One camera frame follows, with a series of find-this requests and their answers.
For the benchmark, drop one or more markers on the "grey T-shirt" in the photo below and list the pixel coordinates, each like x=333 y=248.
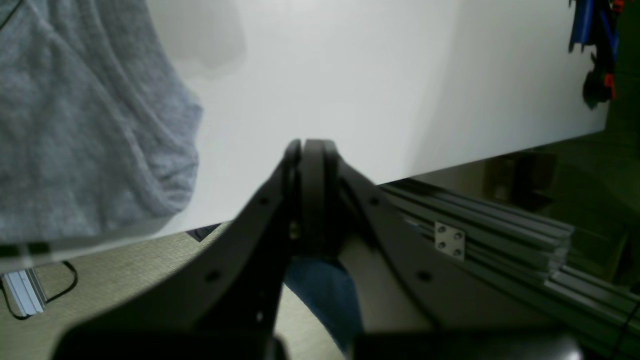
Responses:
x=97 y=130

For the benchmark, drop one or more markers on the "aluminium frame rail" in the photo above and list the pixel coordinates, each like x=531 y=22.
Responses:
x=531 y=257

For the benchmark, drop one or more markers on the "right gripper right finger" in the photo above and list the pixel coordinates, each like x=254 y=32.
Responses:
x=415 y=303

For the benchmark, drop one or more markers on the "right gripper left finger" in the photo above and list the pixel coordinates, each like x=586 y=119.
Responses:
x=222 y=305

